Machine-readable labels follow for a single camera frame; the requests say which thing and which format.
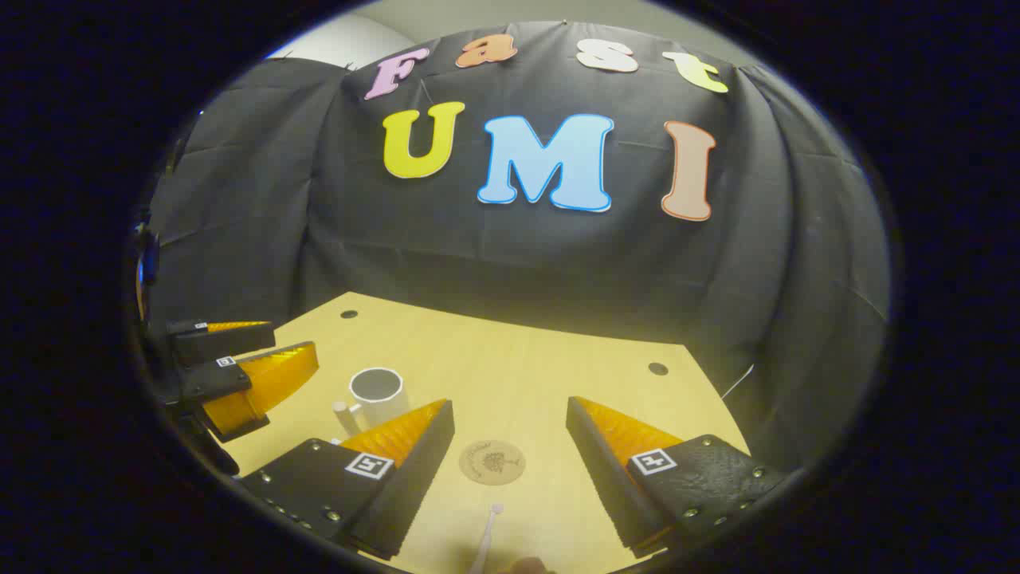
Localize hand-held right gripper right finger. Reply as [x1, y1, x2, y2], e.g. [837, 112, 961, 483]
[566, 395, 790, 559]

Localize white toothbrush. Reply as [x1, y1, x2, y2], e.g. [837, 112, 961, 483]
[468, 502, 505, 574]

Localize light wooden desktop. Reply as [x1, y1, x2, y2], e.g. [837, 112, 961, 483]
[209, 291, 751, 574]

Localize white cup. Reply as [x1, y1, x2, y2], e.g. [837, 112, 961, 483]
[332, 367, 410, 436]

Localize thin white cable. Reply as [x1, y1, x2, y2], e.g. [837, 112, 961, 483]
[720, 364, 755, 400]

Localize black backdrop cloth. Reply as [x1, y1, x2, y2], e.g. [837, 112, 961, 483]
[139, 20, 892, 479]

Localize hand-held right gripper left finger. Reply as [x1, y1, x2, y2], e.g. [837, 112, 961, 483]
[239, 396, 457, 561]

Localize round wooden coaster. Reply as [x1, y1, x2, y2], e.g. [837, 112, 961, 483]
[459, 439, 527, 485]

